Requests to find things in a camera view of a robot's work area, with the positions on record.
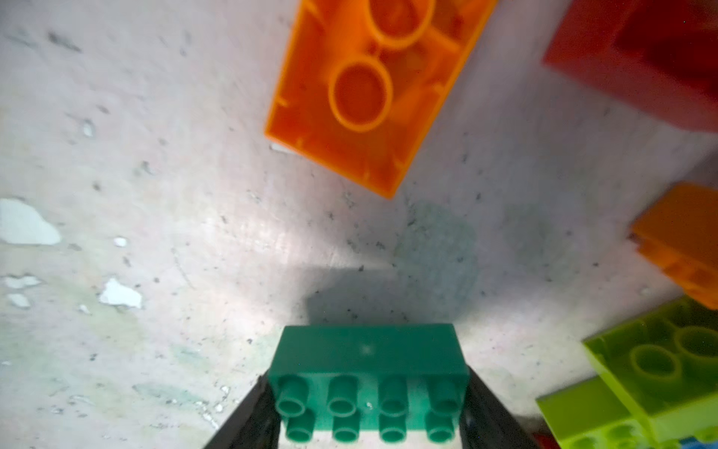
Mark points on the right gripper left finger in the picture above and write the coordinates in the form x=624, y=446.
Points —
x=255, y=423

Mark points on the lime lego brick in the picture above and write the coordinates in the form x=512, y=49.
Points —
x=589, y=415
x=662, y=366

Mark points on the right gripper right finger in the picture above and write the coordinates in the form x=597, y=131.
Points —
x=486, y=424

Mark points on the dark green lego brick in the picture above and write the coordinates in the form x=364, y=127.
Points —
x=348, y=380

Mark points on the small red lego brick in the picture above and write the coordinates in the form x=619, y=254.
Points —
x=658, y=56

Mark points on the lime lego brick middle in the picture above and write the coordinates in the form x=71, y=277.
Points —
x=662, y=366

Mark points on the lime lego brick lower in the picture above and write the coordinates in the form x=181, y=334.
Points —
x=589, y=415

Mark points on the orange lego brick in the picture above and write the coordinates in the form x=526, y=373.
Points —
x=678, y=234
x=363, y=81

